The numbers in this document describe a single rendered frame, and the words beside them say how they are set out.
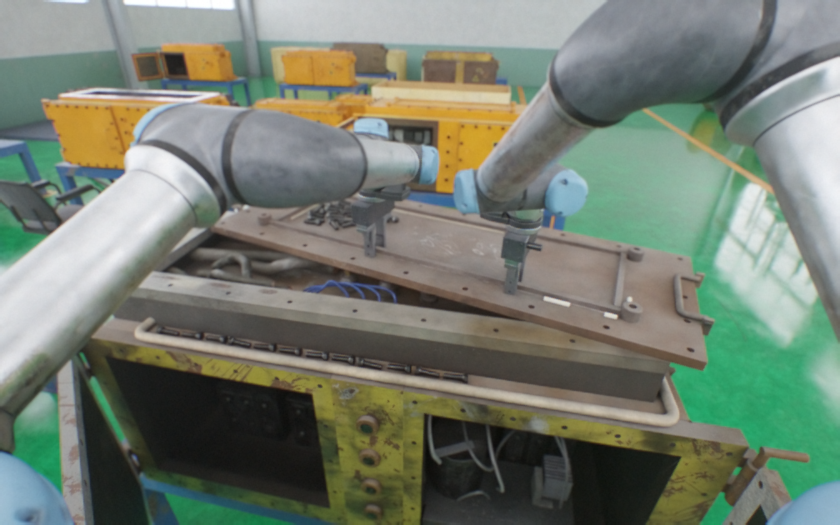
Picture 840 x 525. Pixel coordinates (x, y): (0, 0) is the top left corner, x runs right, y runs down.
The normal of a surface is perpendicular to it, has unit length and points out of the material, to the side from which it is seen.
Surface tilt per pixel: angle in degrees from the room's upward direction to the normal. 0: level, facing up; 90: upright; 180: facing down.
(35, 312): 50
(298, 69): 90
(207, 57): 90
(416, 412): 90
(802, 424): 0
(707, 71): 115
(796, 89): 100
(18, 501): 27
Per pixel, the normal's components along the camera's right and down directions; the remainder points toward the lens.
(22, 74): 0.98, 0.11
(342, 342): -0.19, 0.48
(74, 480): 0.02, -0.87
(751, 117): -0.61, 0.75
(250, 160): -0.04, 0.21
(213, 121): -0.14, -0.47
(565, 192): 0.22, 0.49
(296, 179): 0.46, 0.49
